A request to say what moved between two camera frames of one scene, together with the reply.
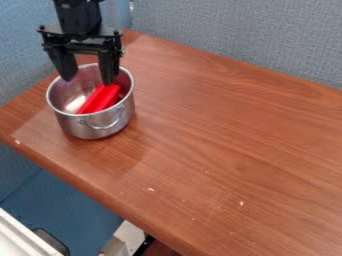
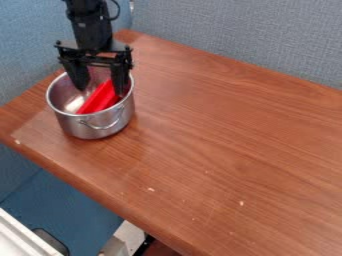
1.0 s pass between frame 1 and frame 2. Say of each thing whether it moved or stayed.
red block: stayed
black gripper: moved
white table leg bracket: stayed
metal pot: stayed
